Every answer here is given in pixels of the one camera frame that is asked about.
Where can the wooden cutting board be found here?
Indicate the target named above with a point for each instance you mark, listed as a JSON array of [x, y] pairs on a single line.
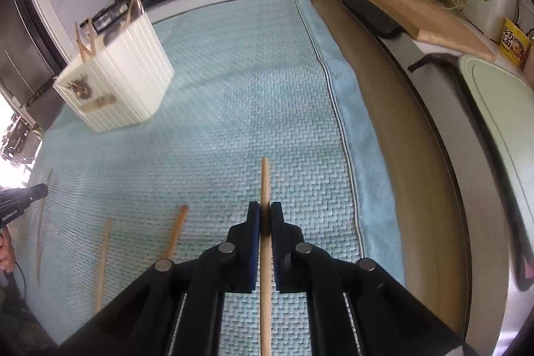
[[417, 10]]

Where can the yellow printed box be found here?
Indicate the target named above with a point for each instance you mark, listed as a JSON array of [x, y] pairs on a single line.
[[513, 43]]

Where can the light blue woven mat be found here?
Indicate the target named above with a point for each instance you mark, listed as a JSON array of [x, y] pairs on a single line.
[[250, 89]]

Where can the brown cloth strip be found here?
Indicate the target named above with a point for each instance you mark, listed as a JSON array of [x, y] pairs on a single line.
[[396, 130]]

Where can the white ribbed utensil holder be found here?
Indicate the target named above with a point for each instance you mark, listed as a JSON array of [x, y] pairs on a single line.
[[133, 64]]

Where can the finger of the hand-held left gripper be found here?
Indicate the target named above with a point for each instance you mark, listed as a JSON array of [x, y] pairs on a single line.
[[25, 197]]

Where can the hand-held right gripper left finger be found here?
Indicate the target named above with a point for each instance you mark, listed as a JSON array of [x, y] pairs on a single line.
[[252, 256]]

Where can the person's left hand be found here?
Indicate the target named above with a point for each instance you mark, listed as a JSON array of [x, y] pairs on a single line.
[[6, 254]]

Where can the grey refrigerator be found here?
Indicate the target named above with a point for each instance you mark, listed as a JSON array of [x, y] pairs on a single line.
[[25, 60]]

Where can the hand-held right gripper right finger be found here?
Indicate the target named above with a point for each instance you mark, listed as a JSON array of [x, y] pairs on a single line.
[[277, 256]]

